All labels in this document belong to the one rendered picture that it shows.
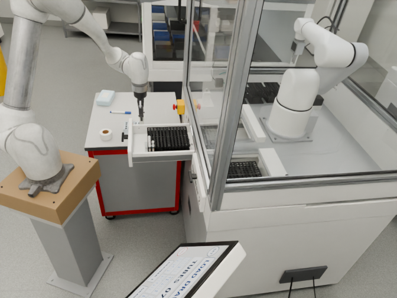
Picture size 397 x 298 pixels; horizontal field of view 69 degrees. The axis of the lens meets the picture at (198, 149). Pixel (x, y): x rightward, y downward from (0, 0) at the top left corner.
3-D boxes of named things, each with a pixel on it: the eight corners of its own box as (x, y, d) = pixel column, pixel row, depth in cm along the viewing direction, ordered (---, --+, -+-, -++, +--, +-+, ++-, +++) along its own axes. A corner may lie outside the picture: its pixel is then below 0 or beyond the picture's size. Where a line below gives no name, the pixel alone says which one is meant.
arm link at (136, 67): (153, 80, 164) (136, 73, 169) (152, 54, 154) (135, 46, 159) (138, 87, 157) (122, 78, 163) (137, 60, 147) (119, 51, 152)
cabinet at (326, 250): (193, 308, 177) (206, 234, 126) (176, 183, 254) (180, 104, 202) (335, 289, 194) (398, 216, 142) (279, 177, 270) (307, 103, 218)
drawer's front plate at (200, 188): (199, 213, 132) (202, 197, 125) (191, 168, 153) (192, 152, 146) (204, 212, 132) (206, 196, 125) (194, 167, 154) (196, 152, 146)
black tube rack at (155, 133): (147, 156, 154) (147, 147, 150) (147, 136, 167) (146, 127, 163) (189, 155, 158) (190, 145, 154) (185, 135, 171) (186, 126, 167)
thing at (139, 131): (132, 163, 150) (132, 154, 146) (133, 132, 169) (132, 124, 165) (208, 159, 157) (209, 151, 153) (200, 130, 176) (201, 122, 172)
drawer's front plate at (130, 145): (129, 167, 150) (127, 151, 143) (130, 133, 171) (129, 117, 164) (132, 167, 150) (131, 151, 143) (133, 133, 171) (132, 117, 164)
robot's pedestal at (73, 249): (46, 283, 182) (3, 207, 132) (75, 242, 204) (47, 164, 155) (88, 299, 177) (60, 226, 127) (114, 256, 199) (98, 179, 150)
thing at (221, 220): (207, 232, 127) (210, 211, 117) (181, 104, 202) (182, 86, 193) (396, 214, 143) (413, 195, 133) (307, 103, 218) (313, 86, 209)
